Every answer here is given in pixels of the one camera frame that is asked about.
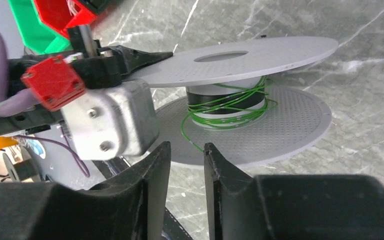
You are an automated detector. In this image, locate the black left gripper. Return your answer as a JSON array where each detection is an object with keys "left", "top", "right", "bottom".
[{"left": 0, "top": 26, "right": 175, "bottom": 133}]

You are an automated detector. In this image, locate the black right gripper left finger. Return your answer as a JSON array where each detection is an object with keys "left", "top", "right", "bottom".
[{"left": 0, "top": 141, "right": 171, "bottom": 240}]

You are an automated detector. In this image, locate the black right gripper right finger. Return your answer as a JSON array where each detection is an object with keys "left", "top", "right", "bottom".
[{"left": 204, "top": 143, "right": 384, "bottom": 240}]

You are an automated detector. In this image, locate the white perforated filament spool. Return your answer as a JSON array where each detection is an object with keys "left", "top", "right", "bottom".
[{"left": 132, "top": 36, "right": 339, "bottom": 169}]

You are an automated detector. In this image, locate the green cable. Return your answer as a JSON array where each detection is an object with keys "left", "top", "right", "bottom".
[{"left": 180, "top": 75, "right": 279, "bottom": 153}]

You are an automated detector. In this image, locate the red storage bin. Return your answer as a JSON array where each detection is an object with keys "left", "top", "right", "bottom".
[{"left": 33, "top": 0, "right": 98, "bottom": 39}]

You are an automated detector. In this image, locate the green storage bin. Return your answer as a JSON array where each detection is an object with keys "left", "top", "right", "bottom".
[{"left": 8, "top": 0, "right": 71, "bottom": 55}]

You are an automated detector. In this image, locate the black empty spool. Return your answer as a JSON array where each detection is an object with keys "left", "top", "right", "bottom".
[{"left": 1, "top": 150, "right": 42, "bottom": 182}]

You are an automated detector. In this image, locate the yellow storage bin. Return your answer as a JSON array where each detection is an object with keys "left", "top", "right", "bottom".
[{"left": 0, "top": 136, "right": 18, "bottom": 151}]

